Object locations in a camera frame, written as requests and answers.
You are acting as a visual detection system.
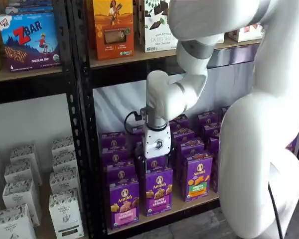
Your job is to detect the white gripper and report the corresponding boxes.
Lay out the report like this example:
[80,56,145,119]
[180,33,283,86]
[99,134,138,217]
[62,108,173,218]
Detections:
[136,122,176,180]

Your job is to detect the purple box pink patch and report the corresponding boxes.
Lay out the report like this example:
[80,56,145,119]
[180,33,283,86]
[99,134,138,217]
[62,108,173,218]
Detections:
[109,177,141,230]

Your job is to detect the purple box green patch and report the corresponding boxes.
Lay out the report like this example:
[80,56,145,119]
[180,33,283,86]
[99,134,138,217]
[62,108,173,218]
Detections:
[181,152,214,203]

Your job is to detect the purple box orange patch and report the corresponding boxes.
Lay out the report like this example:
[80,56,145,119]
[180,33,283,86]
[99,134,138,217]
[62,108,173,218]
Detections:
[207,136,221,194]

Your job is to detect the white organic tea box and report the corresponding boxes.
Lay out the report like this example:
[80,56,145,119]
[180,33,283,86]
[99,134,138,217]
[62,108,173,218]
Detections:
[2,179,42,226]
[4,162,39,186]
[51,136,76,156]
[10,143,43,185]
[48,189,84,238]
[52,150,77,173]
[0,204,37,239]
[49,167,79,195]

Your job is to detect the white Sweet Thins box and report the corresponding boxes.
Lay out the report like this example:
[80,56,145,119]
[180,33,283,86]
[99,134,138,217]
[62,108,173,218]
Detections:
[139,0,179,53]

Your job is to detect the orange cracker box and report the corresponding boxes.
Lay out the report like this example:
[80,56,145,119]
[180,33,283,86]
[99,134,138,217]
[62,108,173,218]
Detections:
[87,0,135,61]

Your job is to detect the white orange crackers box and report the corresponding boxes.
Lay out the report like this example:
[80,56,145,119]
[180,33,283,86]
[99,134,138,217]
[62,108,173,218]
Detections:
[227,23,265,43]

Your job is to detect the purple Zbar snack box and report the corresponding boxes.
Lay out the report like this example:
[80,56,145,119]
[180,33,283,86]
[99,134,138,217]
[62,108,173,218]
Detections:
[0,12,62,72]

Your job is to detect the blue snack box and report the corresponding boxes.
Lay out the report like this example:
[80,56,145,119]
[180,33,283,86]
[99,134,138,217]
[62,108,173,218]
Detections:
[4,0,54,14]

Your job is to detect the white backdrop cloth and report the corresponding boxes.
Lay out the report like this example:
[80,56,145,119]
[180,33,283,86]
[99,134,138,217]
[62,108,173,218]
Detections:
[93,44,263,140]

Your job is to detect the black camera cable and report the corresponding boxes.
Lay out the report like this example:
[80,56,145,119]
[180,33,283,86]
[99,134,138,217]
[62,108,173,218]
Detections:
[124,110,146,136]

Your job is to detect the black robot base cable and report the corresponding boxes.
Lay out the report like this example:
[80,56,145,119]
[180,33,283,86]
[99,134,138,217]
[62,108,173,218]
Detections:
[267,181,285,239]

